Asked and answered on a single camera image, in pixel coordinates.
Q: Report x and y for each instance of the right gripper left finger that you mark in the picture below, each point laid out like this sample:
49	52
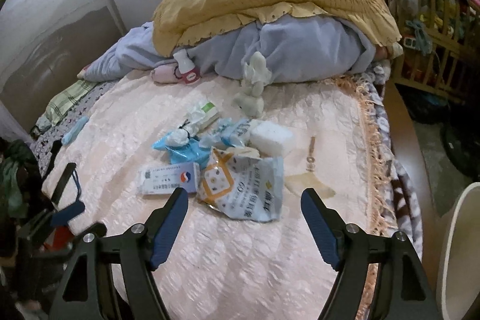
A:
165	225

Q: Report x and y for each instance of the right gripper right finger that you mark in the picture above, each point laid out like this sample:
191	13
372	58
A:
317	216

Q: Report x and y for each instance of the blue snack wrapper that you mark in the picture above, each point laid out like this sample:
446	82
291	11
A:
190	153

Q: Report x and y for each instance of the white tissue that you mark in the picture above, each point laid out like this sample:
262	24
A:
177	138

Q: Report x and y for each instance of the white round trash bin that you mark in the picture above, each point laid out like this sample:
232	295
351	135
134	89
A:
458	279

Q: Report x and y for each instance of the white blue medicine box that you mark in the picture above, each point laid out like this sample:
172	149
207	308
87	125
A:
164	180

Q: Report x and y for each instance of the white blue snack bag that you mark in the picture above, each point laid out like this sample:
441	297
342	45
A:
243	188

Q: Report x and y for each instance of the white foam block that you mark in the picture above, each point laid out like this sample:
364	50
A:
272	139

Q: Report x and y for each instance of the light blue wrapper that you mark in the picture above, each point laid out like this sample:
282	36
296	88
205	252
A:
228	134

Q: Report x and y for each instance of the white green small box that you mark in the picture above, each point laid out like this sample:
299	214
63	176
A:
200	116

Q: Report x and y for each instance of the light blue small tube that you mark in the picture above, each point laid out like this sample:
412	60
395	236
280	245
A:
73	133

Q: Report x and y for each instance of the pink rolled cloth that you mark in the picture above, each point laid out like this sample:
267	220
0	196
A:
166	74

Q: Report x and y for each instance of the pink white baby bottle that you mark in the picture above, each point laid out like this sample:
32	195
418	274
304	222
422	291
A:
188	70

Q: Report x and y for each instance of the green plaid cloth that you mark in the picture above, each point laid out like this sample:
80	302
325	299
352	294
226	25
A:
62	102

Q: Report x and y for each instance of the grey white patterned blanket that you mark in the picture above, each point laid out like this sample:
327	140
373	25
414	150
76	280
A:
400	209

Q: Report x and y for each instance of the white plush toy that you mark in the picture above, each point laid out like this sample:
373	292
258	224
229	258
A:
255	77

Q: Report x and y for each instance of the light blue quilt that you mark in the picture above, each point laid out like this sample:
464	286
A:
296	50

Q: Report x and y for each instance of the wooden baby crib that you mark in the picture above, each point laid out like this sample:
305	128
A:
446	59

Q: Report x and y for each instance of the brown wooden bed frame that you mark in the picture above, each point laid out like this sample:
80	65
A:
407	150

